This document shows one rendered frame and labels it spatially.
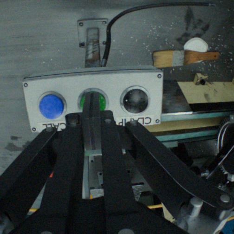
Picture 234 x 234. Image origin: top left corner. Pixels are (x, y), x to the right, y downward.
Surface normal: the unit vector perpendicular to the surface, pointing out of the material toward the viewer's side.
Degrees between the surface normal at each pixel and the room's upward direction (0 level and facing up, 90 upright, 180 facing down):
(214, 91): 90
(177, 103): 90
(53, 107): 24
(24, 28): 0
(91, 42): 90
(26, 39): 0
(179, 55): 0
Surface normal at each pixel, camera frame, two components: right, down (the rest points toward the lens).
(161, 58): 0.07, 0.72
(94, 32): 0.02, -0.68
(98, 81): 0.11, 0.39
